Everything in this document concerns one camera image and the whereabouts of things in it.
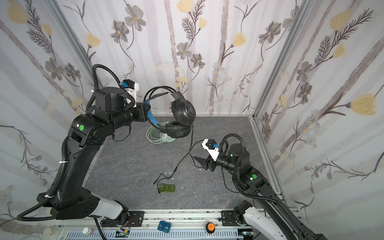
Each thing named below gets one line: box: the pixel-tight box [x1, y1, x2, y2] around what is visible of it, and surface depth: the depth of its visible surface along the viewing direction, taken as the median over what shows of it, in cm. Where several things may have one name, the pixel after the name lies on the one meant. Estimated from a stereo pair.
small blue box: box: [157, 221, 171, 234], surface depth 72 cm
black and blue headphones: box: [144, 86, 196, 139], surface depth 53 cm
